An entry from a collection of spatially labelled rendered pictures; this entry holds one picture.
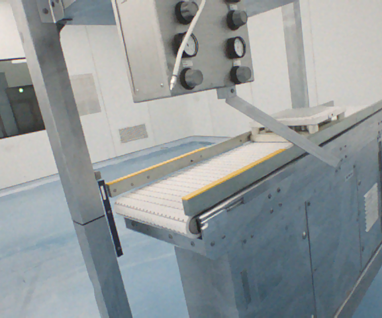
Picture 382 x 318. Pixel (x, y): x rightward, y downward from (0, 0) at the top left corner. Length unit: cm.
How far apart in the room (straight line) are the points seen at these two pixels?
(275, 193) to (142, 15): 49
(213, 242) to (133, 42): 38
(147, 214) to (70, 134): 25
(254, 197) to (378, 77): 341
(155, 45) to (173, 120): 603
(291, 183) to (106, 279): 52
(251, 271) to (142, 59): 57
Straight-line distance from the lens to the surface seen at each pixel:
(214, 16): 57
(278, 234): 91
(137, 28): 52
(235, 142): 106
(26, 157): 568
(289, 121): 103
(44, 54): 74
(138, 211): 68
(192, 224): 57
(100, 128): 590
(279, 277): 95
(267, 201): 74
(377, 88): 403
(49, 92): 72
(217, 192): 59
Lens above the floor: 107
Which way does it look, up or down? 13 degrees down
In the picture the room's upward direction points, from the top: 10 degrees counter-clockwise
